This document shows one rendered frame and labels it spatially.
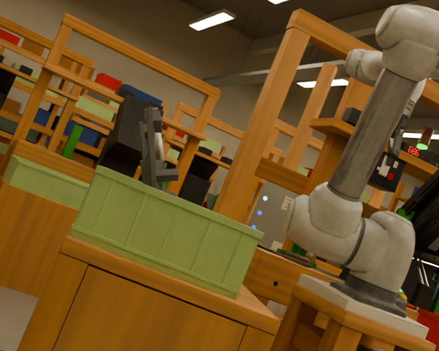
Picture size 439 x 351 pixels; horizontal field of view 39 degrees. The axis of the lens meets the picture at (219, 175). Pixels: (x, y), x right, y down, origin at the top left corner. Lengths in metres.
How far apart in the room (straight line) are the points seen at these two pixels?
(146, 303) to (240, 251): 0.25
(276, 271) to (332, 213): 0.46
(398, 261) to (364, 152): 0.34
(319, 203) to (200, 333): 0.58
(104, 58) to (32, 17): 1.51
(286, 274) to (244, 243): 0.75
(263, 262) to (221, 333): 0.75
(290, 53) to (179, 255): 1.57
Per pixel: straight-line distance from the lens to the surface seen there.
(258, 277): 2.15
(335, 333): 1.75
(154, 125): 1.52
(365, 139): 1.74
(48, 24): 12.29
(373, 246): 1.85
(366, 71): 2.19
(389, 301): 1.89
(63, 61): 9.20
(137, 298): 1.40
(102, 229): 1.42
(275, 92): 2.78
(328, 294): 1.83
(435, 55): 1.69
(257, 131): 2.74
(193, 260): 1.44
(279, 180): 2.88
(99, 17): 12.47
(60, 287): 1.40
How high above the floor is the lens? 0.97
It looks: 3 degrees up
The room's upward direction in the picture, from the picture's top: 22 degrees clockwise
